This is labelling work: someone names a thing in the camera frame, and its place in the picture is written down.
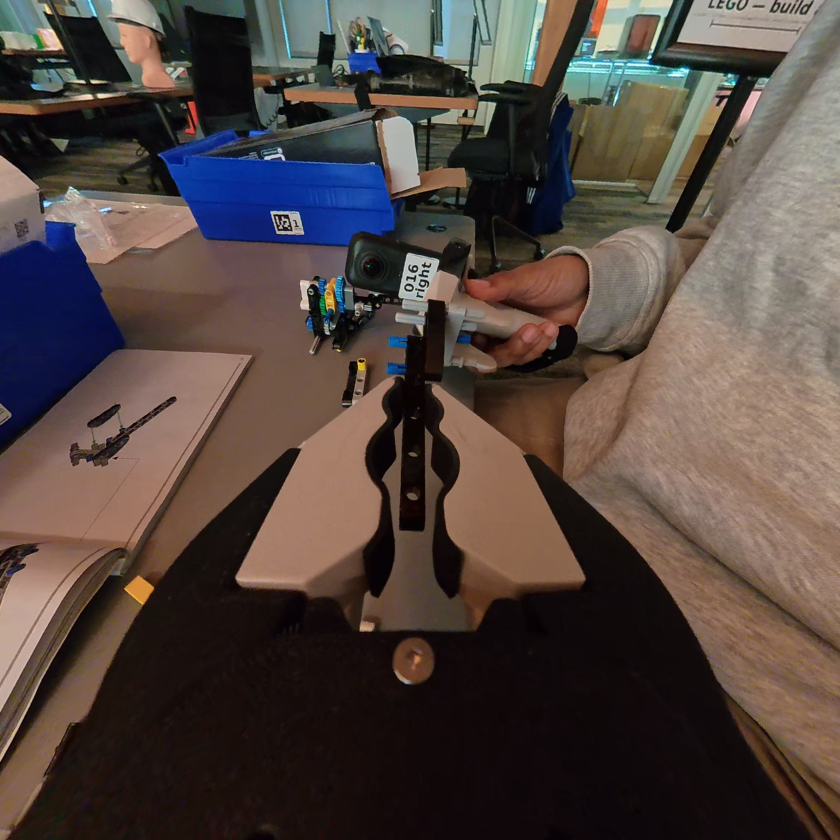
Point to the black and grey lego assembly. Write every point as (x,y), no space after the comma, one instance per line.
(433,341)

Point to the black high-back chair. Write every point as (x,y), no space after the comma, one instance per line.
(220,72)

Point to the black office chair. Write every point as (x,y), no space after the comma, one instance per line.
(499,151)

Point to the person's right hand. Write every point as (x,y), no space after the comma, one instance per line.
(538,289)

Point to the white cardboard box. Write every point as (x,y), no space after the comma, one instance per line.
(16,203)

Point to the framed white sign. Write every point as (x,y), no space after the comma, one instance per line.
(741,26)

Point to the black bag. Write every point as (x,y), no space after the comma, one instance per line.
(413,77)

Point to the thin lego instruction booklet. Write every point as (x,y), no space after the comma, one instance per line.
(164,420)

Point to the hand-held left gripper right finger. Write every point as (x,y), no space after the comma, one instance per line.
(512,525)

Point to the clear plastic bag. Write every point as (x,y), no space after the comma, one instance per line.
(88,223)

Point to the mannequin head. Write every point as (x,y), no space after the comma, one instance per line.
(148,56)

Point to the yellow lego piece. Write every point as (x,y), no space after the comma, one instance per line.
(139,589)

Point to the blue plastic bin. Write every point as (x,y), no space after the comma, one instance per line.
(46,328)
(282,197)

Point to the person's grey sweatshirt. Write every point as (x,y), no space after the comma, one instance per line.
(735,394)

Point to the computer monitor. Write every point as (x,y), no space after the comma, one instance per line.
(88,49)

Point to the white hard hat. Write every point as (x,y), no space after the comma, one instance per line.
(141,14)

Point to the small lego beam yellow pin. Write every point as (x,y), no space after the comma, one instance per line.
(355,384)

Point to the black sign stand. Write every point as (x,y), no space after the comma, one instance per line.
(722,131)

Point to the black cardboard box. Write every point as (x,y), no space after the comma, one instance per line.
(315,141)

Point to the small blue pen holder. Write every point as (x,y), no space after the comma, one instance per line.
(364,59)

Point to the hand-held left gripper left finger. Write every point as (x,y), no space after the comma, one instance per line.
(302,525)

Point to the large brown cardboard box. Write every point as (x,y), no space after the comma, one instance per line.
(630,138)

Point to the brown cardboard piece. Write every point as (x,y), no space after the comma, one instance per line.
(433,182)

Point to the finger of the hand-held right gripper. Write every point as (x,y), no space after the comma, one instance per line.
(453,292)
(469,359)

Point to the blue striped jacket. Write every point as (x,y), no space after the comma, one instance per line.
(554,164)

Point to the lego gear assembly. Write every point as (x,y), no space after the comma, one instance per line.
(334,312)

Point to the wooden desk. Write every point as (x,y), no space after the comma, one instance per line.
(79,98)
(420,100)

